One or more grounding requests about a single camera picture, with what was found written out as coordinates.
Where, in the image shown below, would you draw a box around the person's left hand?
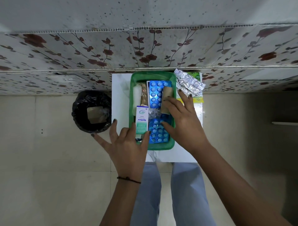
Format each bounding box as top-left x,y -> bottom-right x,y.
91,119 -> 151,181

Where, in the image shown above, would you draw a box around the person's right hand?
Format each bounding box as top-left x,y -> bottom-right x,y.
161,89 -> 211,155

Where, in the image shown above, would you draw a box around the white and green medicine box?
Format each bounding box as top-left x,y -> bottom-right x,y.
136,106 -> 149,135

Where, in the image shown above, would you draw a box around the person's right forearm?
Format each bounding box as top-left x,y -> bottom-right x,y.
193,145 -> 292,226

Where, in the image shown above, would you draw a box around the person's left forearm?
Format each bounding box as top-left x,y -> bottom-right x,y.
100,178 -> 142,226

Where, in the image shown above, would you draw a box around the silver foil tablet strip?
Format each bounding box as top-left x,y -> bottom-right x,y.
176,81 -> 203,97
174,68 -> 206,91

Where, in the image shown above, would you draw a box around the blue blister pack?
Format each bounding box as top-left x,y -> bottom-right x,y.
149,80 -> 172,109
148,114 -> 172,144

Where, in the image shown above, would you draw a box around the green and yellow packet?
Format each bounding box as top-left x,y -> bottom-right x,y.
176,71 -> 204,104

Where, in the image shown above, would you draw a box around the beige bandage roll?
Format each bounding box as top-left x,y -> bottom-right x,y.
160,86 -> 174,115

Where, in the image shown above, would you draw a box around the clear blister strip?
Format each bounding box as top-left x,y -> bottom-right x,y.
149,108 -> 161,120

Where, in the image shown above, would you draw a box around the brown cardboard piece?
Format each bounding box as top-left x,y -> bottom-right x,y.
87,106 -> 109,124

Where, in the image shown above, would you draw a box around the white gauze roll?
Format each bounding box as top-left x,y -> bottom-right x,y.
132,84 -> 142,116

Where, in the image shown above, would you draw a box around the black lined waste bin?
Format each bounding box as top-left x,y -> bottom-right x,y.
71,90 -> 112,134

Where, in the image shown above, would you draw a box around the green plastic tray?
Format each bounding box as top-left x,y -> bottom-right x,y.
129,71 -> 177,151

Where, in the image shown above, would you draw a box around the brown pill strip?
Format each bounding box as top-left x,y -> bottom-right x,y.
140,82 -> 149,107

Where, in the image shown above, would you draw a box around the person's left leg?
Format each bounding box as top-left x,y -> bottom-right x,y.
130,162 -> 162,226

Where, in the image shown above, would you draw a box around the person's leg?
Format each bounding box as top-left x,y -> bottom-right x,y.
171,162 -> 217,226
130,162 -> 162,226

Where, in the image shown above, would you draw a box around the person's right leg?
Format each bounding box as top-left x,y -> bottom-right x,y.
171,162 -> 217,226

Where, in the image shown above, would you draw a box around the white shelf board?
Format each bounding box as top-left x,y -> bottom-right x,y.
271,121 -> 298,126

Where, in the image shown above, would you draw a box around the black thread bracelet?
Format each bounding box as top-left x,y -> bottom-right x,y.
117,176 -> 142,184

